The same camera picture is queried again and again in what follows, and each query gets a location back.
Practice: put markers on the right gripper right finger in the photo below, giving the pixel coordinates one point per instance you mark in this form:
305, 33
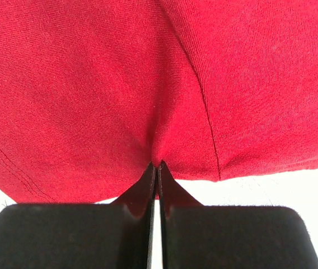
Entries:
199, 236

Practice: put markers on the red t-shirt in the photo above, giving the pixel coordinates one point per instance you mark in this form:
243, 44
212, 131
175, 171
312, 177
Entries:
93, 91

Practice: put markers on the floral patterned table mat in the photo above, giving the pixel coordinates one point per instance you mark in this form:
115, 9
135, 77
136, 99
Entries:
297, 190

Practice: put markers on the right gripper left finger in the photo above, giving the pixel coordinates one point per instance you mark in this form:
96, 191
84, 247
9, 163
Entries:
113, 235

